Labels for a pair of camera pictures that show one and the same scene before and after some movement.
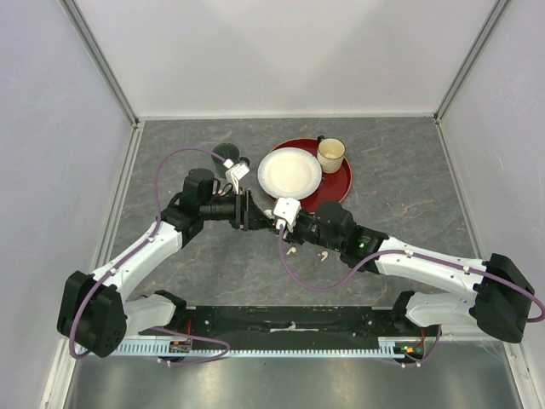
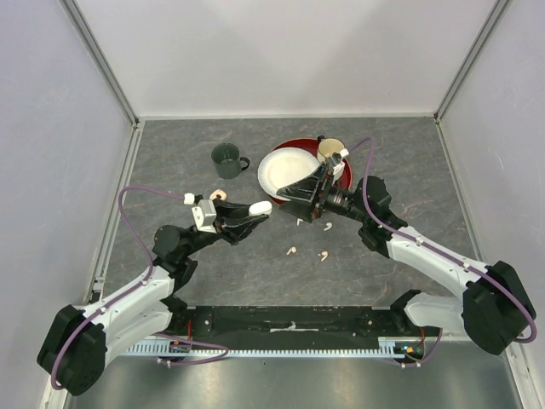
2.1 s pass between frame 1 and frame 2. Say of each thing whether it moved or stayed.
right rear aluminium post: stayed
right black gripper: moved
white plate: stayed
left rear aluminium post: stayed
